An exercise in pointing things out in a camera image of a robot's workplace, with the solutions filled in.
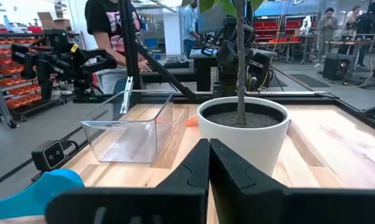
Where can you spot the plain black floor mat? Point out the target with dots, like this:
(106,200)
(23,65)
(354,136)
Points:
(309,80)

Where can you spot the person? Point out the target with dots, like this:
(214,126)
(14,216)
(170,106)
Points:
(100,25)
(326,34)
(189,25)
(351,18)
(366,28)

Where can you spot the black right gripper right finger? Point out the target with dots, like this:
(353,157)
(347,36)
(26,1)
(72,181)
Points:
(268,205)

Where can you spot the black background robot arm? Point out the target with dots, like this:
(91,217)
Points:
(63,62)

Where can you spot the clear plastic basket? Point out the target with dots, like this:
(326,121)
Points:
(128,140)

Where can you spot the black keyboard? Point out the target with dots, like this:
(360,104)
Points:
(176,61)

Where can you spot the black box on floor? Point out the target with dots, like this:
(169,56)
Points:
(334,68)

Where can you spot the light blue measuring cup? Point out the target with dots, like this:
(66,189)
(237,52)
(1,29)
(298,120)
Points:
(35,196)

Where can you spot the shelf with red bins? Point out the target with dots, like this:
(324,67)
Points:
(268,26)

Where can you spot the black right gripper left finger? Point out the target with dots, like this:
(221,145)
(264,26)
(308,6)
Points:
(181,202)

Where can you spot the black table-level camera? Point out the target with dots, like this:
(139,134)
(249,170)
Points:
(49,155)

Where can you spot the shelf rack with orange bins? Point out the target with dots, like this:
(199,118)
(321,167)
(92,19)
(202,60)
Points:
(7,82)

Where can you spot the brown cardboard box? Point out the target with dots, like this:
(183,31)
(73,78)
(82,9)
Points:
(55,22)

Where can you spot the green plant in white pot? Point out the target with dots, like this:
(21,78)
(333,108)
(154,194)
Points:
(246,146)

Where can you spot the black desk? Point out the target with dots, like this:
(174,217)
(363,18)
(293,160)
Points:
(172,74)

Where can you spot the orange measuring cup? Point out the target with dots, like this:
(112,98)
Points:
(192,122)

